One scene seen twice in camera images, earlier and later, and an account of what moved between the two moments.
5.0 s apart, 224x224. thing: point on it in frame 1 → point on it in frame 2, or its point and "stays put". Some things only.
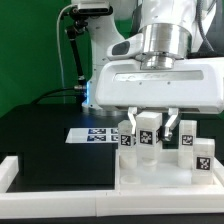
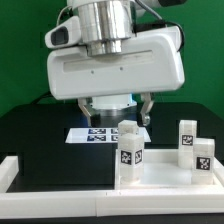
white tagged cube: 149,128 → 131,157
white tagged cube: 203,158 stays put
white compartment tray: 169,175 stays put
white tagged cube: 186,142 stays put
